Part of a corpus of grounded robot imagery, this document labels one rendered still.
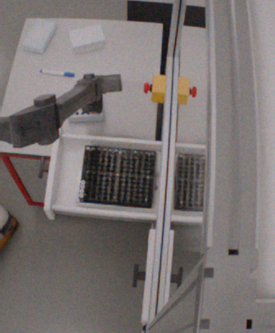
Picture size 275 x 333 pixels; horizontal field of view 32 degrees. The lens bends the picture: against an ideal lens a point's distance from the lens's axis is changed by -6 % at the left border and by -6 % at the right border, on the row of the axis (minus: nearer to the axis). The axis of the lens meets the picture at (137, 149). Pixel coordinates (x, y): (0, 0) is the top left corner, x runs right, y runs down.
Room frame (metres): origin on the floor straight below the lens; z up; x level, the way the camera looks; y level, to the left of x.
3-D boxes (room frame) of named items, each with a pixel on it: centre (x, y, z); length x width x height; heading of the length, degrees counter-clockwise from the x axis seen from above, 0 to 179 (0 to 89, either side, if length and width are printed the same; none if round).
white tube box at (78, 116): (0.84, 0.19, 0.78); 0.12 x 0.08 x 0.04; 94
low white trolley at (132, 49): (0.97, 0.22, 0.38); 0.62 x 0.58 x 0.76; 178
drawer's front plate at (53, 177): (0.56, 0.26, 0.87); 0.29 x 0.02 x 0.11; 178
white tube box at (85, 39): (1.15, 0.22, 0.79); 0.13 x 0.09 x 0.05; 108
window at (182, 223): (0.51, -0.09, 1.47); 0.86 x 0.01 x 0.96; 178
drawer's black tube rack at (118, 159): (0.56, 0.06, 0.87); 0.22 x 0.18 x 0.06; 88
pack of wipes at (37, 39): (1.18, 0.41, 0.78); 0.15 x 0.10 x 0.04; 164
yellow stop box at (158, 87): (0.88, -0.06, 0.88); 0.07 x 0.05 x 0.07; 178
